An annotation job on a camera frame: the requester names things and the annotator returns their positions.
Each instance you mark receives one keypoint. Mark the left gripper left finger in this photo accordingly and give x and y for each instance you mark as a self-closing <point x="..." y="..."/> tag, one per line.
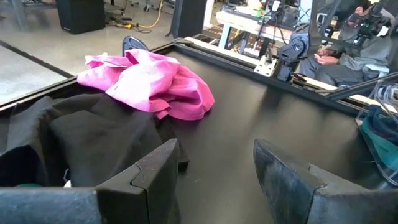
<point x="77" y="207"/>

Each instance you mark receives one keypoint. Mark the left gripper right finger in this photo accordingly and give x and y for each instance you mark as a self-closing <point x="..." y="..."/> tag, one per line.
<point x="311" y="202"/>

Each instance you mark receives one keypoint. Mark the black towel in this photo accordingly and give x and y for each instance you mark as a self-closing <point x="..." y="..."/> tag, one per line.
<point x="93" y="137"/>

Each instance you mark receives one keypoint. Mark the large dark green towel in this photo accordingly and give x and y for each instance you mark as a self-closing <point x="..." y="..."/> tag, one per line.
<point x="385" y="149"/>

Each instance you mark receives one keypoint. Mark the navy blue towel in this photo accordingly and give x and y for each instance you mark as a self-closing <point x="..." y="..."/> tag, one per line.
<point x="382" y="121"/>

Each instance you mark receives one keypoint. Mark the pink towel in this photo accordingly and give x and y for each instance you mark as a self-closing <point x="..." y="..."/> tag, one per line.
<point x="146" y="84"/>

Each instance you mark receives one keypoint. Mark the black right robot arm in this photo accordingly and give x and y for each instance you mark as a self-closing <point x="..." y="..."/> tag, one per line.
<point x="293" y="48"/>

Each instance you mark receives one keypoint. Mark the person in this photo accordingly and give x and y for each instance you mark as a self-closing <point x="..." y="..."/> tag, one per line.
<point x="357" y="59"/>

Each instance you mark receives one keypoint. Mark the clear plastic bin with label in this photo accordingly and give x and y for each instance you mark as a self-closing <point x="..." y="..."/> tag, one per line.
<point x="381" y="93"/>

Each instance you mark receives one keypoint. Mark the grey metal stand table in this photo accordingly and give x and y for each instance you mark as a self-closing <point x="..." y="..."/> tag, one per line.
<point x="236" y="18"/>

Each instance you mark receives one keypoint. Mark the black speaker box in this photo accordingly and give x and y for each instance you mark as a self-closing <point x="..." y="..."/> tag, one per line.
<point x="81" y="15"/>

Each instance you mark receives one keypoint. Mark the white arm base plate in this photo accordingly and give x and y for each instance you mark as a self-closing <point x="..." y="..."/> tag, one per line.
<point x="265" y="67"/>

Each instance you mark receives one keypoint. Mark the black aluminium table frame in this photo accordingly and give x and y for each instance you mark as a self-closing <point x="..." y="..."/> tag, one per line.
<point x="248" y="70"/>

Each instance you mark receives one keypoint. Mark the black post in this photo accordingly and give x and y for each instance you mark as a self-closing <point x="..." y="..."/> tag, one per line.
<point x="189" y="15"/>

